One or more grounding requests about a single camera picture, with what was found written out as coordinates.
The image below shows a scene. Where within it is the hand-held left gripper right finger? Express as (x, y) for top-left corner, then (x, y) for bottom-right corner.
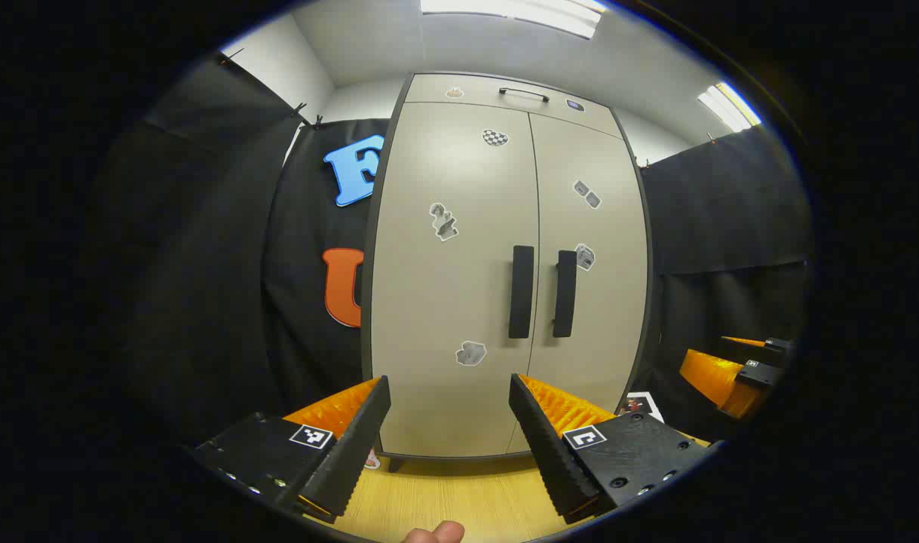
(509, 373), (720, 526)

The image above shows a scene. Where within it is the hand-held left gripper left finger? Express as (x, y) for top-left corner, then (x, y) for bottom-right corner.
(191, 375), (392, 525)

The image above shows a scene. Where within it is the beige shoe cabinet door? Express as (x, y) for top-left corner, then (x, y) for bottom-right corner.
(507, 113), (648, 453)
(370, 102), (541, 459)

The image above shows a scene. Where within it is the black cabinet door handle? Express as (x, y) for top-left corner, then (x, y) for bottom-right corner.
(508, 245), (535, 339)
(553, 250), (578, 339)

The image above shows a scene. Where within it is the beige double-door shoe cabinet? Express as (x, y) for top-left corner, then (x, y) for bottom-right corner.
(360, 72), (654, 474)

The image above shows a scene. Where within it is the beige cabinet top panel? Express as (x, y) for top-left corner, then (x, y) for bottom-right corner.
(405, 73), (624, 139)

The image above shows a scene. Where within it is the small white picture box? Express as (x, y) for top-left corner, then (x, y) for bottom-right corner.
(620, 391), (665, 424)

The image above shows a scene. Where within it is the ceiling light panel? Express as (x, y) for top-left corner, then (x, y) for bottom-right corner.
(697, 81), (763, 134)
(420, 0), (607, 40)

